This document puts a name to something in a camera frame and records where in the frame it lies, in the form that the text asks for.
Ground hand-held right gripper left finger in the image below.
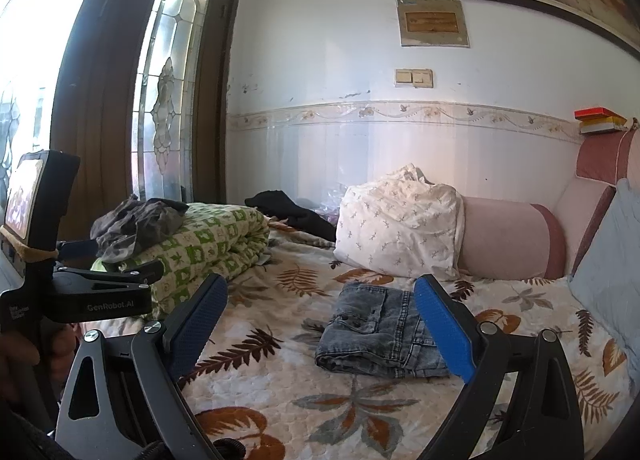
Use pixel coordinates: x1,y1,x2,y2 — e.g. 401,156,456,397
54,272,229,460

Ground brown door with stained glass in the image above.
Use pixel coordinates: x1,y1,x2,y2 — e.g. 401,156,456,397
47,0,252,208

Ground light blue pillow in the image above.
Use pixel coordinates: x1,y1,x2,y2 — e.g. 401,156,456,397
569,178,640,343

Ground red flat box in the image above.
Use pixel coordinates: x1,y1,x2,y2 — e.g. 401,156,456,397
574,107,626,122

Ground green white patterned quilt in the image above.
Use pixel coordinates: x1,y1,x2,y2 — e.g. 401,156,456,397
90,202,272,322

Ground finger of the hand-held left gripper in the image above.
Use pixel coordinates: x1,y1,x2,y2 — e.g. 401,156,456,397
52,260,166,291
56,239,103,258

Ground pink padded headboard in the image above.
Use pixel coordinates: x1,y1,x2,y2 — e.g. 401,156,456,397
552,127,640,282

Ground black garment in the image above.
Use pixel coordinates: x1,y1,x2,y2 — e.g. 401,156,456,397
245,190,337,244

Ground leaf print bed sheet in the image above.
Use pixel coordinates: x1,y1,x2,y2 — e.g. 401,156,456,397
70,227,640,460

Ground small framed wall plaque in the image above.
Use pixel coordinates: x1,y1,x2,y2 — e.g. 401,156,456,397
397,0,471,49

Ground grey garment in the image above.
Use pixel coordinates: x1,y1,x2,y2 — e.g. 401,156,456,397
90,194,190,264

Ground clear plastic bag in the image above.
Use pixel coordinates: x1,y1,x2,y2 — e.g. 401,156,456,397
312,184,352,227

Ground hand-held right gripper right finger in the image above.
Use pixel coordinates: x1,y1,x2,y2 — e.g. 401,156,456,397
414,275,586,460

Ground blue denim pants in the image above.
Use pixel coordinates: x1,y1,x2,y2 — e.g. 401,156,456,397
315,281,452,381

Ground white patterned pillow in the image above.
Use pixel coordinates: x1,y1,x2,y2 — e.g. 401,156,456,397
332,163,467,282

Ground beige wall switch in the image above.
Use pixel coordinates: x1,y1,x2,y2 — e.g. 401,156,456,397
394,68,434,89

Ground person's left hand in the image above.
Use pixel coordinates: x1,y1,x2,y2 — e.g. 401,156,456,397
0,332,42,381

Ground pink bolster cushion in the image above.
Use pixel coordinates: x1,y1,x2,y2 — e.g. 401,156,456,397
457,196,569,282

